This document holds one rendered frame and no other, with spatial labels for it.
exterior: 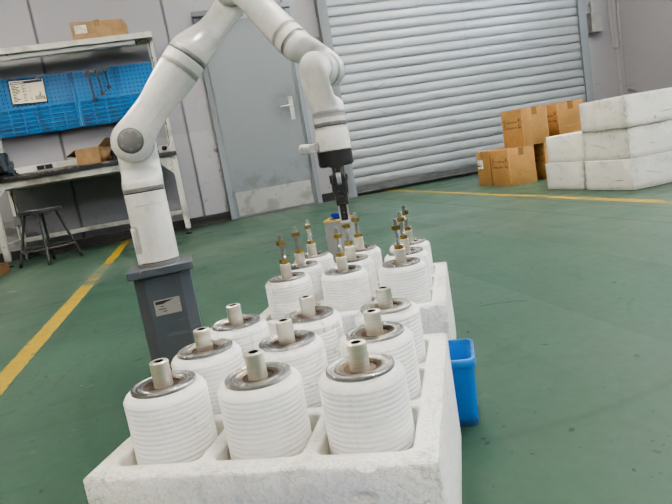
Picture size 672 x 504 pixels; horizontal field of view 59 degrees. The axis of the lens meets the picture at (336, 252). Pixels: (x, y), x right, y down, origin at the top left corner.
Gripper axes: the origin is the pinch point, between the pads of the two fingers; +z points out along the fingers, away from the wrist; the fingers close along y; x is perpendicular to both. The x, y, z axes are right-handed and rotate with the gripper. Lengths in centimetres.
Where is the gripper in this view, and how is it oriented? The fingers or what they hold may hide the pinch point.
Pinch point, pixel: (344, 215)
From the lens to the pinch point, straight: 130.4
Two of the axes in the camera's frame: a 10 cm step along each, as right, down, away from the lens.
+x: -9.9, 1.5, 0.1
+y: -0.1, -1.6, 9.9
